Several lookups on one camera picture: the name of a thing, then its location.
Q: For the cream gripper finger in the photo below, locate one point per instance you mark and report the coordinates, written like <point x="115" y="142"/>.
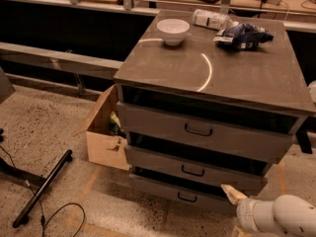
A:
<point x="233" y="195"/>

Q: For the grey bottom drawer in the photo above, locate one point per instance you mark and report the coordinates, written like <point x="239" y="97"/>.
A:
<point x="204" y="200"/>

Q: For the grey drawer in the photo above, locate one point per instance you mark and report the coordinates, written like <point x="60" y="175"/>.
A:
<point x="204" y="200"/>
<point x="202" y="133"/>
<point x="174" y="166"/>

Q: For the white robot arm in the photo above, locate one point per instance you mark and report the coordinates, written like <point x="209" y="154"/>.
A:
<point x="286" y="216"/>

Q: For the grey middle drawer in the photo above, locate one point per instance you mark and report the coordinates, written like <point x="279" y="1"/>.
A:
<point x="174" y="166"/>

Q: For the grey drawer cabinet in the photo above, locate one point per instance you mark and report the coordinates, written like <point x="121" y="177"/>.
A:
<point x="259" y="89"/>

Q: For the grey top drawer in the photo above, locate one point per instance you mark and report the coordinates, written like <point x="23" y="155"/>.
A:
<point x="202" y="133"/>

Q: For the green packet in box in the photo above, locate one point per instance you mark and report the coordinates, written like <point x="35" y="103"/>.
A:
<point x="115" y="126"/>

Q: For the cardboard box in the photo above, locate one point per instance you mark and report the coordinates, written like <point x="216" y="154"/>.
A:
<point x="103" y="147"/>

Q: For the blue snack bag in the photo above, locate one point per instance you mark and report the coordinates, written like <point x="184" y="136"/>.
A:
<point x="243" y="36"/>

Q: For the white ceramic bowl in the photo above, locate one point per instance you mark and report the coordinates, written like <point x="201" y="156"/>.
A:
<point x="173" y="31"/>

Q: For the clear plastic bottle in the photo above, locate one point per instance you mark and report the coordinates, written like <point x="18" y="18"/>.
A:
<point x="213" y="20"/>

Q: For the black stand leg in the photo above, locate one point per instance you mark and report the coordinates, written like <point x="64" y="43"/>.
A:
<point x="23" y="216"/>

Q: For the grey metal rail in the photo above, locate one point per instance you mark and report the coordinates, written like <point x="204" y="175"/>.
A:
<point x="63" y="61"/>

